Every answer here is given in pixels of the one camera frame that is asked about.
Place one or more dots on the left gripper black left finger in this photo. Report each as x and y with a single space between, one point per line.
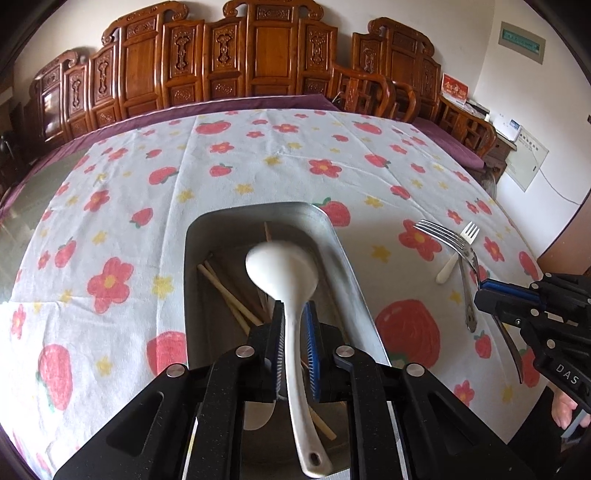
268 363

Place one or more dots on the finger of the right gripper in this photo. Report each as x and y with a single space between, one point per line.
516 291
507 306

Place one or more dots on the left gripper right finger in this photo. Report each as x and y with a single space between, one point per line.
326 380

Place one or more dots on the metal fork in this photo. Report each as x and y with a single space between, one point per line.
463 257

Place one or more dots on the cream plastic fork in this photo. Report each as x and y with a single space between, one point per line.
469 234

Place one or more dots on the cream plastic spoon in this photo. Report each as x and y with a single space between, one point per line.
257 414

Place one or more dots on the white ceramic soup spoon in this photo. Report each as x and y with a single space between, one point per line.
288 274

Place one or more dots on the metal spoon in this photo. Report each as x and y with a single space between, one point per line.
511 346

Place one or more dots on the person's right hand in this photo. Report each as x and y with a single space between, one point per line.
562 409

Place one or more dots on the grey metal rectangular tray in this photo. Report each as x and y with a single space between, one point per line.
231 233

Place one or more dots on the wooden side table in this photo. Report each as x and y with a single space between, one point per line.
476 134

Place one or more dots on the purple armchair cushion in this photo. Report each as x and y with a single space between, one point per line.
460 153

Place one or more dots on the white router box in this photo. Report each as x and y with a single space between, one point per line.
509 128

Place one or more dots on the strawberry flower tablecloth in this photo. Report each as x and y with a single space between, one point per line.
97 307

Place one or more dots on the red card on side table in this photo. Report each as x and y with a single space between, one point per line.
454 90

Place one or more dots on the carved wooden armchair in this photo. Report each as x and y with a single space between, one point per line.
406 57

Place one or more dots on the carved wooden long bench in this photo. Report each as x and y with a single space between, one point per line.
157 57

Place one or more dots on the white paper wall chart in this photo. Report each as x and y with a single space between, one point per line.
524 163

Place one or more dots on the green wall sign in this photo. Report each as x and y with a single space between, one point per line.
522 41

